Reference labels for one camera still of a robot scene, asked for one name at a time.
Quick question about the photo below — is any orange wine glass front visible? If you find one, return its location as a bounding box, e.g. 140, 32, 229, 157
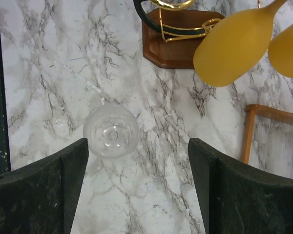
193, 0, 285, 87

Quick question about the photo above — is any gold wire wine glass rack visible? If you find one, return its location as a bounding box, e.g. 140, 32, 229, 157
133, 0, 224, 69

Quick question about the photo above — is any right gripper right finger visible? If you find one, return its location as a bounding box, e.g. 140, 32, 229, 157
188, 138, 293, 234

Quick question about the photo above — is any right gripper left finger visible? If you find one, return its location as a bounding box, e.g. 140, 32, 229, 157
0, 138, 89, 234

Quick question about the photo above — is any clear wine glass front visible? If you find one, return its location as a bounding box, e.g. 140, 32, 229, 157
83, 103, 140, 159

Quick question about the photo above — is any orange wine glass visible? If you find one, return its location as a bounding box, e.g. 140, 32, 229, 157
193, 0, 285, 87
268, 24, 293, 78

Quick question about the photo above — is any wooden shelf rack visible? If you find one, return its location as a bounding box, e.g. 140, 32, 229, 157
241, 104, 293, 181

